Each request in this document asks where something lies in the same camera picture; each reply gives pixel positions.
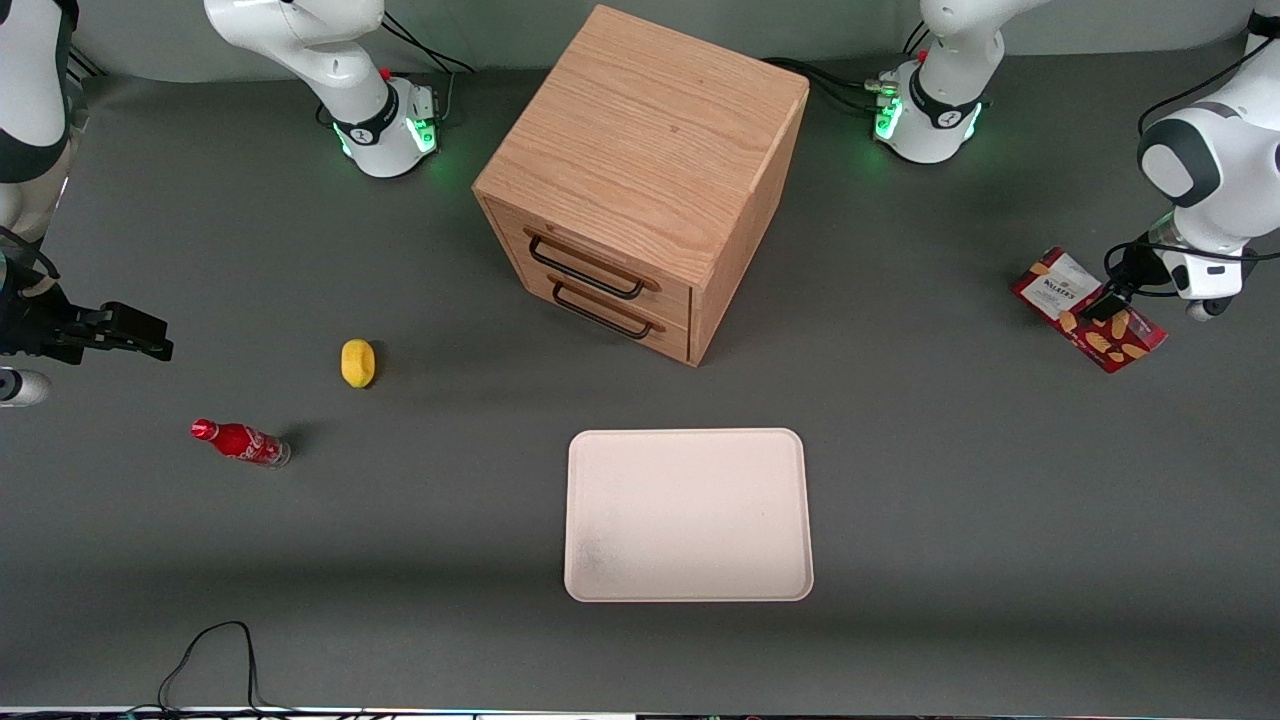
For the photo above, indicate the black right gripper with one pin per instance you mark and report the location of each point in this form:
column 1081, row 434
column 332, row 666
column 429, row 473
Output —
column 28, row 322

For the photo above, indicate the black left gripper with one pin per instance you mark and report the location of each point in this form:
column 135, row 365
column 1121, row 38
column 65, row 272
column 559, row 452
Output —
column 1137, row 269

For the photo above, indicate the red cookie box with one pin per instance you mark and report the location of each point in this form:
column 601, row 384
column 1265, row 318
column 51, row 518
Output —
column 1050, row 285

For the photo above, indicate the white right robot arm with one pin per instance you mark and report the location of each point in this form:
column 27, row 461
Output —
column 300, row 40

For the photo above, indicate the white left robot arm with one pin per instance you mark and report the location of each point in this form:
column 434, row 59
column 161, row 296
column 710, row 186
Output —
column 1230, row 150

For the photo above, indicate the cream plastic tray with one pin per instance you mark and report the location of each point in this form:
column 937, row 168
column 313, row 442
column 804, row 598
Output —
column 688, row 515

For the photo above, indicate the red cola bottle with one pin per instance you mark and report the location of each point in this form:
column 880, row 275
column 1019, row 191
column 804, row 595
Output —
column 240, row 441

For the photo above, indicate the yellow lemon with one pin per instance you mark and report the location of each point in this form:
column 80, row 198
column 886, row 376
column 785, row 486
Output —
column 357, row 363

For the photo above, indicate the wooden drawer front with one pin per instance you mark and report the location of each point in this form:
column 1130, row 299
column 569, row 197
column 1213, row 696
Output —
column 600, row 250
column 660, row 340

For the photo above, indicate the wooden two-drawer cabinet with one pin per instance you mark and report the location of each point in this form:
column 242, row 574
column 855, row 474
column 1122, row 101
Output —
column 640, row 130

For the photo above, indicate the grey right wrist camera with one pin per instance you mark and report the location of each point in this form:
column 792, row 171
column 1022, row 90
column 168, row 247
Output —
column 20, row 388

